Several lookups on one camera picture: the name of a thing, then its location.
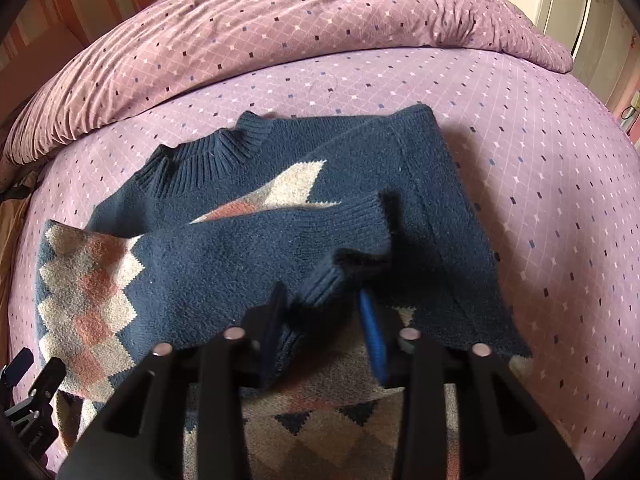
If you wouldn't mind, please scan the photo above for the navy argyle knit sweater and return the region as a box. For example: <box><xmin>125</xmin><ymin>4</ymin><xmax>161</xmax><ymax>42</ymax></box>
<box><xmin>36</xmin><ymin>104</ymin><xmax>530</xmax><ymax>479</ymax></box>

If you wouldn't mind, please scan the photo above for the tan brown pillow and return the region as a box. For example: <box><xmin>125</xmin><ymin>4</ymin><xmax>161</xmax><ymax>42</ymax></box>
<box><xmin>0</xmin><ymin>170</ymin><xmax>38</xmax><ymax>366</ymax></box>

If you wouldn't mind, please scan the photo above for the purple diamond-pattern bed sheet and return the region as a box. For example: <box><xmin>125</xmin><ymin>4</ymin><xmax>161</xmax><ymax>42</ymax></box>
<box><xmin>8</xmin><ymin>48</ymin><xmax>639</xmax><ymax>477</ymax></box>

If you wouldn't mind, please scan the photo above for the white door frame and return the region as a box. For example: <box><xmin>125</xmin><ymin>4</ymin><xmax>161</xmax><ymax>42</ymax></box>
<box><xmin>510</xmin><ymin>0</ymin><xmax>639</xmax><ymax>113</ymax></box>

